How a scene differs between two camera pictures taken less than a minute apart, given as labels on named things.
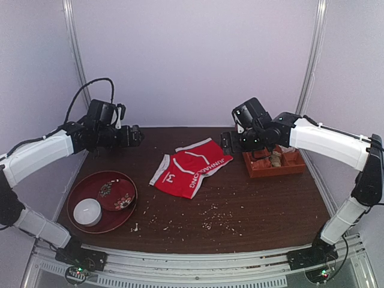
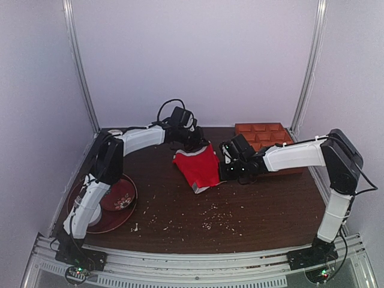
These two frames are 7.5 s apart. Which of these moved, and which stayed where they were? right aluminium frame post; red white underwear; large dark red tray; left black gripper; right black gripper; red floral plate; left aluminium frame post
Moved: right black gripper; left black gripper; red white underwear
Stayed: red floral plate; right aluminium frame post; left aluminium frame post; large dark red tray
